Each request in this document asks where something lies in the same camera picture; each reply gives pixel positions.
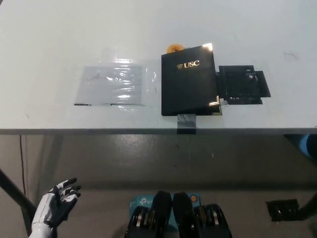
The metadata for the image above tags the blue round object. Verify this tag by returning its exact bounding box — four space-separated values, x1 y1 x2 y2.
298 133 317 157

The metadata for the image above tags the black USC diary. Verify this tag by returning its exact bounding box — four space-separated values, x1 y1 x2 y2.
160 42 223 117

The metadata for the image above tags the orange toothed plastic ring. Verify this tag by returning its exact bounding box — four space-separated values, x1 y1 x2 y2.
165 44 184 54

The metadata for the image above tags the grey duct tape strip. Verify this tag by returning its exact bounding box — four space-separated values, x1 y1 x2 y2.
177 114 198 134

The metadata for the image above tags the clear plastic sheet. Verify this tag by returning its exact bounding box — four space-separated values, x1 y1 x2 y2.
73 47 159 107

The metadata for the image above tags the black tape patch on desk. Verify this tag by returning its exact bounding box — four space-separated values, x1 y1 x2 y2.
214 64 271 105

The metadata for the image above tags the white and black left hand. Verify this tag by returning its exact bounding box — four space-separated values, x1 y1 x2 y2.
32 177 82 228

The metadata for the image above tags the black slanted table leg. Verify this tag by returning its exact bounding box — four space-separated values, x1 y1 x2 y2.
0 168 38 224
296 188 317 221

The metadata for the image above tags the black floor tape patch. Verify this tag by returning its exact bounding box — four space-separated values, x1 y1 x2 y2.
265 198 300 222

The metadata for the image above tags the thin dark hanging cable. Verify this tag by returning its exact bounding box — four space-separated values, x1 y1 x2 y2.
19 135 27 196

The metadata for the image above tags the teal tp-link box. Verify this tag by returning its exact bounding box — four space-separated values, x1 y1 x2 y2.
128 192 202 229

